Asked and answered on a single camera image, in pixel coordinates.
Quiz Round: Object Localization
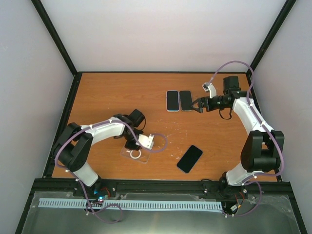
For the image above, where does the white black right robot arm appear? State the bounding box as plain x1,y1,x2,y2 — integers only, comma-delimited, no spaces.
191,76,285,197

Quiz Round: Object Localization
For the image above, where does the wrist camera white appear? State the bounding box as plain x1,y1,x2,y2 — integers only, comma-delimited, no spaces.
202,82,217,98
136,134,154,150

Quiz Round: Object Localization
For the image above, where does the light blue phone case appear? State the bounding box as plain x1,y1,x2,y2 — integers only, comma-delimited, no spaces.
166,90,180,113

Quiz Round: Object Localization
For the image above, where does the blue phone black screen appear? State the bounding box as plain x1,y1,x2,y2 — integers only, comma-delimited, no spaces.
166,90,180,111

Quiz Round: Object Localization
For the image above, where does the purple cable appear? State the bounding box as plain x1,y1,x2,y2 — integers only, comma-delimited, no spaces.
55,120,168,224
207,60,285,217

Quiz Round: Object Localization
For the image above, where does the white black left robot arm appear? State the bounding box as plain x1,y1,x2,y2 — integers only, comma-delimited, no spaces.
52,109,146,196

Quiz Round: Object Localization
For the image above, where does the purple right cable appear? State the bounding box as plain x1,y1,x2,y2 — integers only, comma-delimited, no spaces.
207,60,285,217

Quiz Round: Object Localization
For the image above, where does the light blue cable duct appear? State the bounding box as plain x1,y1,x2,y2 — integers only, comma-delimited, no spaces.
38,198,222,212

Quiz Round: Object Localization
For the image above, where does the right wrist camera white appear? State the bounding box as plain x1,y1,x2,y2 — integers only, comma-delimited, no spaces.
202,82,217,98

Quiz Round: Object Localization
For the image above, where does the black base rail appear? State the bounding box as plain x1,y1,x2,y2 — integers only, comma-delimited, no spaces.
33,178,292,202

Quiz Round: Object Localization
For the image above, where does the clear case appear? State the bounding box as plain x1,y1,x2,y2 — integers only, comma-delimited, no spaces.
120,147,150,163
179,90,195,112

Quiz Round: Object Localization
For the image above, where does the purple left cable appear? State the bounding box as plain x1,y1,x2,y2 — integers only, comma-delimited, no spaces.
55,120,168,224

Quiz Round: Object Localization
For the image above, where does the black aluminium frame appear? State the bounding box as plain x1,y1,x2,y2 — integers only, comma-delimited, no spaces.
16,0,307,234

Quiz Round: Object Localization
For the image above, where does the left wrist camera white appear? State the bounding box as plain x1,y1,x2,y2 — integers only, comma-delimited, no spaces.
136,134,154,150

